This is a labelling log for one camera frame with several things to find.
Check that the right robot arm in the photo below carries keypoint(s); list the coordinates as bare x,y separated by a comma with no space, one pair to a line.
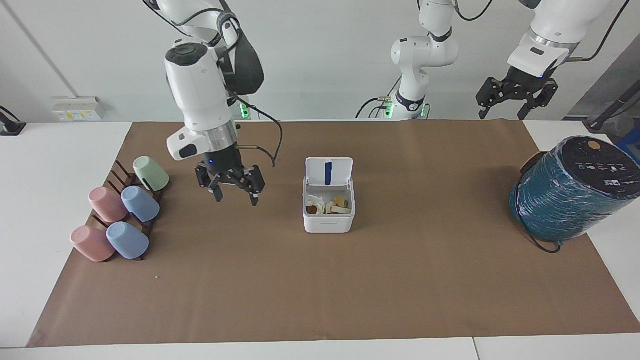
200,95

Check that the pink cup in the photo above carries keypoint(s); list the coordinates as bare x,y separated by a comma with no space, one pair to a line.
107,204
91,243

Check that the white crumpled tissue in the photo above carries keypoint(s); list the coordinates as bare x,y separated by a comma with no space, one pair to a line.
315,202

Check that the tan trash piece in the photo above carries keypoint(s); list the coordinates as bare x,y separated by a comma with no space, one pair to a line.
341,201

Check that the teal wrapped cylinder appliance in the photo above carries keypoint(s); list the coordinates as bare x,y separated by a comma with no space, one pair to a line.
560,200

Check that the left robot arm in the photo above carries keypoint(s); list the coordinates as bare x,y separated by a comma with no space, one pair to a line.
424,55

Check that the white power strip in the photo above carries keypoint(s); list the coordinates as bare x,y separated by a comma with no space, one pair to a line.
77,109

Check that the black stand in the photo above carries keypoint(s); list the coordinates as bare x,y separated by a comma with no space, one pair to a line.
11,127
607,112

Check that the brown wooden cup rack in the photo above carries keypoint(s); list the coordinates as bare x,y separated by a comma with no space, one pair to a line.
125,177

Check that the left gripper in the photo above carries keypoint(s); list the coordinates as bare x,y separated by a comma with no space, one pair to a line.
526,80

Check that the cream block trash piece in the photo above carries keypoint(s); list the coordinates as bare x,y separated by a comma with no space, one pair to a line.
342,210

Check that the blue object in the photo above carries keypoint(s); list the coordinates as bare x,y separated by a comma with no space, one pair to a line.
631,145

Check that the brown trash piece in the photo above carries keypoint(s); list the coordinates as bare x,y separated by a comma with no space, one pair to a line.
311,210

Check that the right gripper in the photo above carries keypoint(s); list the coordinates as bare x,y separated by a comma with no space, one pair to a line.
223,161

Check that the white bin with lid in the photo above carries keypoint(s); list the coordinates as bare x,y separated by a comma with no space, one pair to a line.
328,220

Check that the blue cup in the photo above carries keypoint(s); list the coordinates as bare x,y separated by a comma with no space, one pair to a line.
141,203
128,241

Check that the green cup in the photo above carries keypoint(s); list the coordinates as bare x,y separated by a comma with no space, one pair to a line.
152,172

